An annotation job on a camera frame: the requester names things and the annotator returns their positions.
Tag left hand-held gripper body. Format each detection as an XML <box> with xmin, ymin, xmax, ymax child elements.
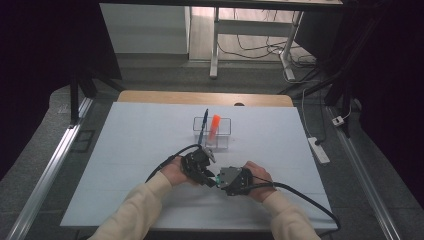
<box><xmin>180</xmin><ymin>146</ymin><xmax>218</xmax><ymax>186</ymax></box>

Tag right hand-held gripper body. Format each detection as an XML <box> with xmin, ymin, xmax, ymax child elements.
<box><xmin>218</xmin><ymin>165</ymin><xmax>254</xmax><ymax>197</ymax></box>

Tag clear plastic pen holder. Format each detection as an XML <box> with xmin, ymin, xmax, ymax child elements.
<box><xmin>192</xmin><ymin>116</ymin><xmax>233</xmax><ymax>150</ymax></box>

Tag blue pen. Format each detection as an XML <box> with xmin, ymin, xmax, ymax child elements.
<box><xmin>197</xmin><ymin>108</ymin><xmax>210</xmax><ymax>146</ymax></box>

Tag orange highlighter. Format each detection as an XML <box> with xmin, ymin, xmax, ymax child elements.
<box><xmin>207</xmin><ymin>114</ymin><xmax>222</xmax><ymax>143</ymax></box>

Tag person's left hand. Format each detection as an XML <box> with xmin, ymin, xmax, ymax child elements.
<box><xmin>160</xmin><ymin>155</ymin><xmax>198</xmax><ymax>187</ymax></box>

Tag person's right hand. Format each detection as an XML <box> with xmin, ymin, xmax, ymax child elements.
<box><xmin>242</xmin><ymin>160</ymin><xmax>277</xmax><ymax>203</ymax></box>

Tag white table sheet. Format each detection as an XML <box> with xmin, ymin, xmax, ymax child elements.
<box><xmin>59</xmin><ymin>101</ymin><xmax>338</xmax><ymax>232</ymax></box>

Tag white power strip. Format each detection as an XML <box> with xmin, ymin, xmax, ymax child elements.
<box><xmin>307</xmin><ymin>136</ymin><xmax>331</xmax><ymax>165</ymax></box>

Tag black metal stand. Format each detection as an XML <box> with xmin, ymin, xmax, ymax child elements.
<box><xmin>68</xmin><ymin>66</ymin><xmax>126</xmax><ymax>128</ymax></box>
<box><xmin>278</xmin><ymin>13</ymin><xmax>384</xmax><ymax>138</ymax></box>

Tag left hand-held gripper black cable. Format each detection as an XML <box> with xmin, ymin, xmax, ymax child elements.
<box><xmin>145</xmin><ymin>143</ymin><xmax>203</xmax><ymax>184</ymax></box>

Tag hand-held gripper black cable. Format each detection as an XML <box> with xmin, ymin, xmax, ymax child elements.
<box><xmin>145</xmin><ymin>143</ymin><xmax>203</xmax><ymax>184</ymax></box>
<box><xmin>246</xmin><ymin>181</ymin><xmax>342</xmax><ymax>240</ymax></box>

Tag right hand-held gripper black cable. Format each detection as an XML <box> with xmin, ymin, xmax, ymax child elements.
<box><xmin>246</xmin><ymin>181</ymin><xmax>342</xmax><ymax>240</ymax></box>

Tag white cable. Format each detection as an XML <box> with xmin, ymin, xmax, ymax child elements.
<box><xmin>300</xmin><ymin>87</ymin><xmax>314</xmax><ymax>140</ymax></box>

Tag black floor cables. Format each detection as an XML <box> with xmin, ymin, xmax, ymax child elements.
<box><xmin>216</xmin><ymin>8</ymin><xmax>318</xmax><ymax>68</ymax></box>

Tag aluminium rail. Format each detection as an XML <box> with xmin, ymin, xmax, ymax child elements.
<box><xmin>6</xmin><ymin>96</ymin><xmax>94</xmax><ymax>240</ymax></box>
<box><xmin>328</xmin><ymin>106</ymin><xmax>401</xmax><ymax>240</ymax></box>

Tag white desk frame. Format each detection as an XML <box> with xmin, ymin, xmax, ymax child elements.
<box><xmin>209</xmin><ymin>6</ymin><xmax>305</xmax><ymax>81</ymax></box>

